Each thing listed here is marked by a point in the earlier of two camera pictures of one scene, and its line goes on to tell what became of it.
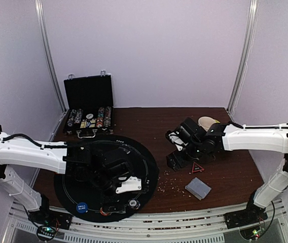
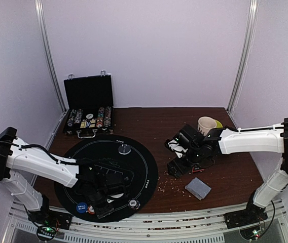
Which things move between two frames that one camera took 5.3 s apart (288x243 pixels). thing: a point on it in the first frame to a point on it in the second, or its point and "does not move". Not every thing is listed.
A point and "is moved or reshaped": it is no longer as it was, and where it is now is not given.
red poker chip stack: (103, 213) is moved or reshaped
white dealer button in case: (89, 116) does not move
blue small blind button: (81, 207) does not move
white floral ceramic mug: (206, 122) does not move
